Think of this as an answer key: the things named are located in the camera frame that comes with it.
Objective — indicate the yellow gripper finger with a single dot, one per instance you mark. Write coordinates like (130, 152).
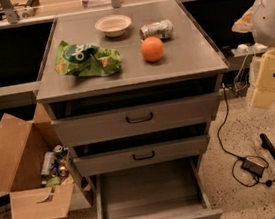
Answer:
(261, 92)

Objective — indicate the green rice chip bag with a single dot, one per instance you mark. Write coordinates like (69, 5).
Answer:
(86, 60)

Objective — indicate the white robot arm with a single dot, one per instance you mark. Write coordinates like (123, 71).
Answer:
(260, 21)

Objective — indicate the top grey drawer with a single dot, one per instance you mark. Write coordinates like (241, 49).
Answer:
(125, 122)

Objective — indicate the grey drawer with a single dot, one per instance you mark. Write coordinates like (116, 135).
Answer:
(143, 155)
(169, 190)
(125, 122)

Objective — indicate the grey drawer cabinet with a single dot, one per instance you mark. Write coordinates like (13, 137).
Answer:
(191, 66)

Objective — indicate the bottom grey drawer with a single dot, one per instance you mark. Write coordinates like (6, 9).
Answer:
(169, 190)

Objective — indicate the middle grey drawer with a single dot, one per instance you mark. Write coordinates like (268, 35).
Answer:
(143, 155)

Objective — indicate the white power strip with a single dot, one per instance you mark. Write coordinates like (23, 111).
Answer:
(244, 49)

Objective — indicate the black power adapter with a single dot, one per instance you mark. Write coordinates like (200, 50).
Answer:
(253, 167)

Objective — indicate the crushed silver can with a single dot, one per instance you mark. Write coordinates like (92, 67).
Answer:
(160, 29)

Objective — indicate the orange fruit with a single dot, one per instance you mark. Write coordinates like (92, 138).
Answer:
(152, 49)

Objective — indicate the white paper bowl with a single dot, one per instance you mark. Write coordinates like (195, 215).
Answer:
(113, 25)

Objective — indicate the can in box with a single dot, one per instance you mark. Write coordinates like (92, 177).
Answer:
(58, 151)

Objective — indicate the white bottle in box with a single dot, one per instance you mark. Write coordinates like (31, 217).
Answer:
(49, 161)

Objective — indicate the open cardboard box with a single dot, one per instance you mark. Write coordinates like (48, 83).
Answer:
(22, 151)

